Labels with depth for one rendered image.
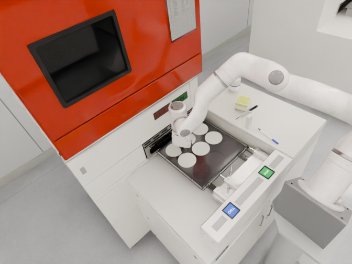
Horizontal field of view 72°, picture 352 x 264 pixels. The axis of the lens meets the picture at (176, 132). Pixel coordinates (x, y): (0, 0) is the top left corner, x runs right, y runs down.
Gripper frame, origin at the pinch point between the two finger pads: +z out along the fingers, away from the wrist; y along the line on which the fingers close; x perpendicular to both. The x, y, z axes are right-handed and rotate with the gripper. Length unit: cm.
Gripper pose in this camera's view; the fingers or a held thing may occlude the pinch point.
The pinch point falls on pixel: (183, 149)
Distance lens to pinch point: 134.5
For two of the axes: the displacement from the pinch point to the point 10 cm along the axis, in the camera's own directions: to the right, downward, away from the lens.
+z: 1.2, 6.8, 7.2
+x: 3.4, -7.1, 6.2
